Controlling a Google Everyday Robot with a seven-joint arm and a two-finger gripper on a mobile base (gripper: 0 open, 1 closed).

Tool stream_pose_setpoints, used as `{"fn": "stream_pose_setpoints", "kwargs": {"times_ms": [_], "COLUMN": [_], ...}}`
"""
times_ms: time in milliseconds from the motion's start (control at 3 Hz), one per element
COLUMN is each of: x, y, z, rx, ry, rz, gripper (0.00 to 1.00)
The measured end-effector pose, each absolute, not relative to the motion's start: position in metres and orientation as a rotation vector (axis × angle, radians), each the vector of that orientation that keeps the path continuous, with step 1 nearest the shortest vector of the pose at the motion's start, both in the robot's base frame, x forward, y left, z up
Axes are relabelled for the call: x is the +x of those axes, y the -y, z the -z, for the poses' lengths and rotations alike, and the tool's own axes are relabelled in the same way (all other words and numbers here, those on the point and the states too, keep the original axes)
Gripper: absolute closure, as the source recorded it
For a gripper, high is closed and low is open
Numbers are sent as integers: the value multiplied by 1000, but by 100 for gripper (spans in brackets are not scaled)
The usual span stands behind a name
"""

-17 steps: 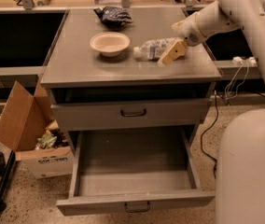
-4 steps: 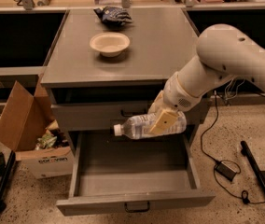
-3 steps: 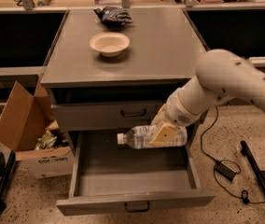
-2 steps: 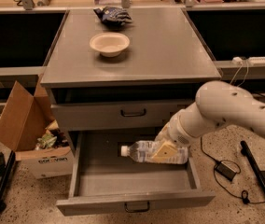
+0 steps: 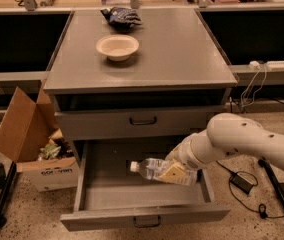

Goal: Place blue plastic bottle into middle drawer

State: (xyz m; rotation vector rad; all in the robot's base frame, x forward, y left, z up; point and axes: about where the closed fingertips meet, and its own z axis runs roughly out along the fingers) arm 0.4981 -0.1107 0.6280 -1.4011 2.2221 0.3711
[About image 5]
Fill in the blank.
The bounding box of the closed grey top drawer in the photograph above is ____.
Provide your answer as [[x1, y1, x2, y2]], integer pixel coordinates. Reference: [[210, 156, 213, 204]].
[[55, 106, 226, 140]]

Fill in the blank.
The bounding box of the grey drawer cabinet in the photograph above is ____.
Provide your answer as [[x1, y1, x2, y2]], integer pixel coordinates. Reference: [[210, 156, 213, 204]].
[[43, 7, 239, 167]]

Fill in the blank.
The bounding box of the black power adapter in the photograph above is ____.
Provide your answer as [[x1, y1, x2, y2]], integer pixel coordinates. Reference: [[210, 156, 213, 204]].
[[230, 174, 253, 194], [0, 163, 6, 181]]

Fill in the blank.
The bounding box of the cream paper bowl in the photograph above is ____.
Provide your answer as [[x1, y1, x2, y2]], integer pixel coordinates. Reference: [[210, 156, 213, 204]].
[[96, 34, 139, 62]]

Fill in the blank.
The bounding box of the green snack wrapper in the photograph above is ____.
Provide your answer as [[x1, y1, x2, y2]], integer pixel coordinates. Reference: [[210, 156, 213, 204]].
[[38, 142, 61, 161]]

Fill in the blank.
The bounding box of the open grey middle drawer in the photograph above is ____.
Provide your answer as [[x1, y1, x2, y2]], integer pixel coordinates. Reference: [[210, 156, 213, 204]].
[[60, 136, 230, 231]]

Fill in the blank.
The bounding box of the white power strip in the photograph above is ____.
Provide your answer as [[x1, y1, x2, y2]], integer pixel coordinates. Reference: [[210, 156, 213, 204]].
[[249, 61, 284, 71]]

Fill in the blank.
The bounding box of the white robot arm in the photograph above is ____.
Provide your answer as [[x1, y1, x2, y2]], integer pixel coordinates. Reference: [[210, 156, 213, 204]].
[[159, 113, 284, 184]]

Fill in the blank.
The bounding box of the black power adapter right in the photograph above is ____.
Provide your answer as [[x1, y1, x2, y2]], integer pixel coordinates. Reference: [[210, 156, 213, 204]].
[[230, 174, 253, 194]]

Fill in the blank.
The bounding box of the clear plastic water bottle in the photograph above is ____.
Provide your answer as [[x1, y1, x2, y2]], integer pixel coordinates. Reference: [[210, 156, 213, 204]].
[[130, 158, 198, 186]]

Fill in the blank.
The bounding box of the brown cardboard box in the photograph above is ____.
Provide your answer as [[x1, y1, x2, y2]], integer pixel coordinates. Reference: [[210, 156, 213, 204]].
[[0, 82, 79, 192]]

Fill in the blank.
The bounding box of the black floor bar left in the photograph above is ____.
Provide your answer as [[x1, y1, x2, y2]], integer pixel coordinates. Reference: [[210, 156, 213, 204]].
[[0, 162, 17, 228]]

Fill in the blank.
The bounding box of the blue chip bag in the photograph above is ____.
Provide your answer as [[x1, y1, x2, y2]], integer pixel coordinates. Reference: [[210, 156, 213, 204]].
[[100, 7, 142, 28]]

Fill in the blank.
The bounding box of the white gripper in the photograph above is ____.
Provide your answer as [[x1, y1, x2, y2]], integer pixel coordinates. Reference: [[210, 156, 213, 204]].
[[157, 132, 210, 185]]

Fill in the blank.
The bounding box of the black power adapter left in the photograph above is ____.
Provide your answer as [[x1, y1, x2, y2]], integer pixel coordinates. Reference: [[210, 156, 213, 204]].
[[0, 163, 6, 181]]

